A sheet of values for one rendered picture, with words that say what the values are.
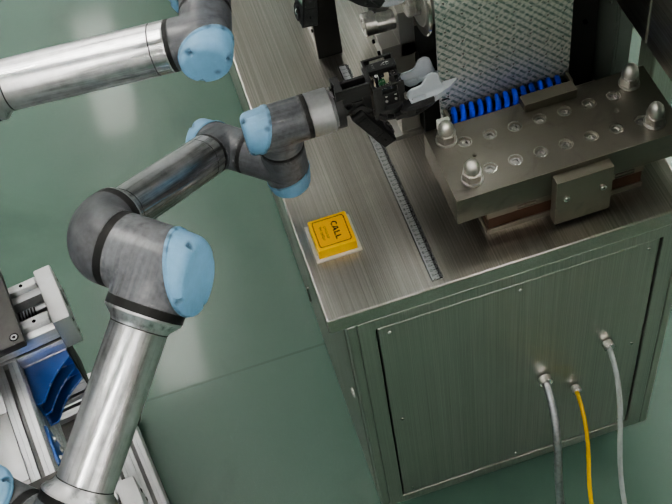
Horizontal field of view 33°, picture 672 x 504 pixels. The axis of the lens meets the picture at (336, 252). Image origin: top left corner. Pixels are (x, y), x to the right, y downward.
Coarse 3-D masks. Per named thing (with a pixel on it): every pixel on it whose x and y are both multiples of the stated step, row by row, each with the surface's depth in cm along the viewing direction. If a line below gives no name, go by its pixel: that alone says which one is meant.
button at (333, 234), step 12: (336, 216) 198; (312, 228) 197; (324, 228) 197; (336, 228) 196; (348, 228) 196; (324, 240) 195; (336, 240) 195; (348, 240) 195; (324, 252) 195; (336, 252) 196
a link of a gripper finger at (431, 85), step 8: (432, 72) 185; (424, 80) 186; (432, 80) 186; (440, 80) 187; (448, 80) 190; (456, 80) 190; (416, 88) 187; (424, 88) 187; (432, 88) 188; (440, 88) 188; (448, 88) 189; (408, 96) 187; (416, 96) 188; (424, 96) 188; (440, 96) 189
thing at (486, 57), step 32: (448, 32) 182; (480, 32) 184; (512, 32) 186; (544, 32) 188; (448, 64) 187; (480, 64) 190; (512, 64) 192; (544, 64) 194; (448, 96) 193; (480, 96) 196
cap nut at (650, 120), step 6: (654, 102) 185; (660, 102) 185; (648, 108) 186; (654, 108) 185; (660, 108) 185; (648, 114) 186; (654, 114) 185; (660, 114) 185; (648, 120) 187; (654, 120) 186; (660, 120) 186; (648, 126) 188; (654, 126) 187; (660, 126) 187
